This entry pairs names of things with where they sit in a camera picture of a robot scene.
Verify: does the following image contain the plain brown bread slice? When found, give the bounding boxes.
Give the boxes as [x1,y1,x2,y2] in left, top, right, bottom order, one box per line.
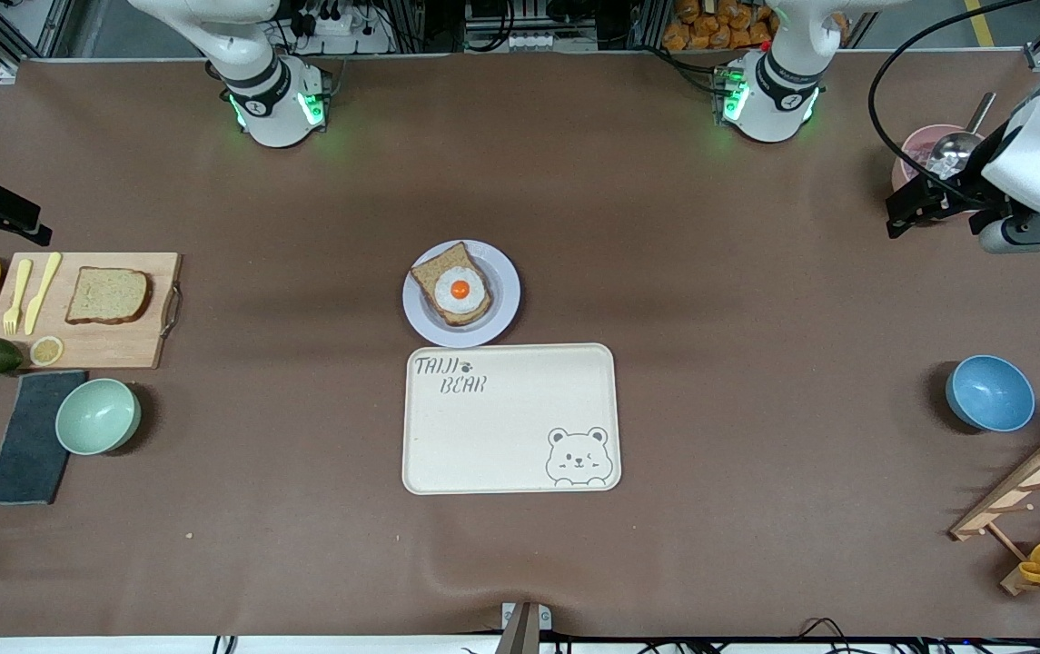
[64,267,153,326]

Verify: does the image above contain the white round plate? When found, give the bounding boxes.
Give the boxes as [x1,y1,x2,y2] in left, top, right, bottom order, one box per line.
[402,240,521,349]

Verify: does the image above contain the metal scoop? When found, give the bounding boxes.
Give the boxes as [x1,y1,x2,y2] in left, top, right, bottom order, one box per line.
[926,91,998,181]

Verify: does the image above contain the clear ice cubes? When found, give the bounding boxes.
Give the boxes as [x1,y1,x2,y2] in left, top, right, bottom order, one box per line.
[903,141,938,183]

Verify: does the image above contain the pink bowl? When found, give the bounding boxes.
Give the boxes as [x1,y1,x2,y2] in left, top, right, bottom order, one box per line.
[891,124,984,219]

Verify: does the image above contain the yellow plastic knife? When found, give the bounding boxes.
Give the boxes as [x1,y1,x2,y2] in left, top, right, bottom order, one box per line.
[24,252,63,336]

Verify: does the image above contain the yellow plastic fork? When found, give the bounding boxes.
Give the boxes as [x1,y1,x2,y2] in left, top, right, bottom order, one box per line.
[2,259,34,337]

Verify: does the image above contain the wooden cutting board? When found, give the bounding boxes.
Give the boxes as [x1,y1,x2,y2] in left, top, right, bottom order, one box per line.
[0,253,183,371]

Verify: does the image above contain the blue bowl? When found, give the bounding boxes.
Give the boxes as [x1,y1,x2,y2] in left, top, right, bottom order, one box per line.
[945,354,1036,433]

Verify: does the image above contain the mint green bowl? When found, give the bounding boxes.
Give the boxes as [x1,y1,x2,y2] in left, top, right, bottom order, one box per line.
[54,378,143,456]

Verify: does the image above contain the dark grey cloth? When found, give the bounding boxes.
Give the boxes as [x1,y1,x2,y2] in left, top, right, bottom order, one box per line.
[0,370,89,506]

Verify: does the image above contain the pile of orange buns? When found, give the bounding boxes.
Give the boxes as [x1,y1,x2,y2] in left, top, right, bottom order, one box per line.
[662,0,779,51]

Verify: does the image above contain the wooden peg rack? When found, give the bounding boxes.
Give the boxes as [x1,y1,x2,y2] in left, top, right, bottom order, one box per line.
[949,418,1040,598]

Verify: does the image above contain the white power strip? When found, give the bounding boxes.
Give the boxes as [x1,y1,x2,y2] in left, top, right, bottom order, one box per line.
[297,5,393,55]

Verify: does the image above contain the bread slice under egg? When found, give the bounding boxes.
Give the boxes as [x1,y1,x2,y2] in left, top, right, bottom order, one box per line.
[410,242,493,328]

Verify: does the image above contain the fried egg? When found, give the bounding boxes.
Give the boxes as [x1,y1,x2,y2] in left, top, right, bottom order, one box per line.
[434,266,488,315]

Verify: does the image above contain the cream tray with bear print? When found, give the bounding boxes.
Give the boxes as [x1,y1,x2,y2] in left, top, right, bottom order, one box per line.
[402,343,622,496]

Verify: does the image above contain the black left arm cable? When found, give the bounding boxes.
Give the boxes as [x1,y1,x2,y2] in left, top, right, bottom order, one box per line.
[867,0,1040,210]

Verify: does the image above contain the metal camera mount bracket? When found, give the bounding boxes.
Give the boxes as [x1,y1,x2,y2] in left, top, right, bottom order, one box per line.
[494,601,553,654]

